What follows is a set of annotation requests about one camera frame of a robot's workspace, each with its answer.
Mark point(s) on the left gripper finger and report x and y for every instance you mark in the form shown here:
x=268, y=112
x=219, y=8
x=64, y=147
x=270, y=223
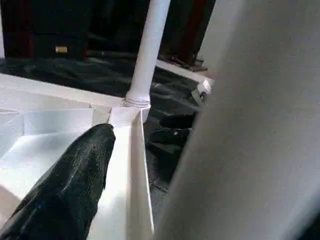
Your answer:
x=70, y=180

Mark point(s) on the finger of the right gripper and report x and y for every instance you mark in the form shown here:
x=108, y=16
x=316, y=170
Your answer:
x=177, y=120
x=170, y=138

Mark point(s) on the white plastic table top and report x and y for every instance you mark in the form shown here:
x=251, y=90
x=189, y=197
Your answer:
x=62, y=120

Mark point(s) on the white cabinet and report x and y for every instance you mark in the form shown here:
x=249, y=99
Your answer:
x=2, y=37

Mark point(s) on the white flat board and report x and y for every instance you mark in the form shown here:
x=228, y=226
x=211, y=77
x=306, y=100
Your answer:
x=180, y=70

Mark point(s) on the tall black cabinet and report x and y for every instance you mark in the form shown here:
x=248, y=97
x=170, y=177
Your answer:
x=57, y=25

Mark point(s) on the small yellow label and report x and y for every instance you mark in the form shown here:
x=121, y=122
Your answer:
x=61, y=49

